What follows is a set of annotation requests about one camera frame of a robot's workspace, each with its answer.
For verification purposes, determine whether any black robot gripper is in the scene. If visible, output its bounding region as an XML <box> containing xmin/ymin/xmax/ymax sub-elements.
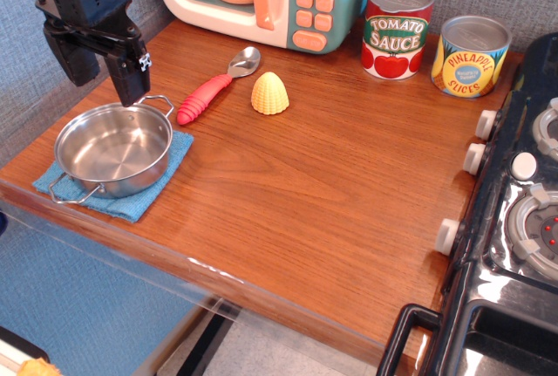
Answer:
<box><xmin>36</xmin><ymin>0</ymin><xmax>152</xmax><ymax>107</ymax></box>

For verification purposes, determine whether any red handled metal spoon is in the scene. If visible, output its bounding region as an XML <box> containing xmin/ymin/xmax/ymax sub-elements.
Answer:
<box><xmin>176</xmin><ymin>46</ymin><xmax>261</xmax><ymax>126</ymax></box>

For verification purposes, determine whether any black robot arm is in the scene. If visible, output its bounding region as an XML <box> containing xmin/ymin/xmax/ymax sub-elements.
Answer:
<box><xmin>36</xmin><ymin>0</ymin><xmax>151</xmax><ymax>106</ymax></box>

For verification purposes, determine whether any blue cloth mat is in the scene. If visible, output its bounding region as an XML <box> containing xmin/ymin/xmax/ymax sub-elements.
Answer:
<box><xmin>33</xmin><ymin>131</ymin><xmax>194</xmax><ymax>223</ymax></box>

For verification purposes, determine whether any yellow toy corn piece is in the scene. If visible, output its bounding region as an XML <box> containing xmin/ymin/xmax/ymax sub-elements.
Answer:
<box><xmin>251</xmin><ymin>72</ymin><xmax>289</xmax><ymax>115</ymax></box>

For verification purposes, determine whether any tomato sauce can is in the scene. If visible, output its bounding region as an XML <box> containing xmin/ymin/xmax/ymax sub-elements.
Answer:
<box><xmin>361</xmin><ymin>0</ymin><xmax>435</xmax><ymax>80</ymax></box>

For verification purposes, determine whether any orange object bottom left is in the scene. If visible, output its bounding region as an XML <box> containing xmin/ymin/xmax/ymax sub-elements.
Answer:
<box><xmin>17</xmin><ymin>358</ymin><xmax>62</xmax><ymax>376</ymax></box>

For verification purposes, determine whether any pineapple slices can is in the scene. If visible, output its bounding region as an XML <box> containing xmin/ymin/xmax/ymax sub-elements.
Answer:
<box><xmin>431</xmin><ymin>15</ymin><xmax>512</xmax><ymax>99</ymax></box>

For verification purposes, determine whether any black toy stove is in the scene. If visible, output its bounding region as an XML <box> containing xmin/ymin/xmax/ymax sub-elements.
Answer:
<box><xmin>378</xmin><ymin>33</ymin><xmax>557</xmax><ymax>375</ymax></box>

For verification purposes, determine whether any steel pan with handles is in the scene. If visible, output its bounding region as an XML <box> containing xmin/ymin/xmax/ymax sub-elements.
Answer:
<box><xmin>48</xmin><ymin>95</ymin><xmax>174</xmax><ymax>204</ymax></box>

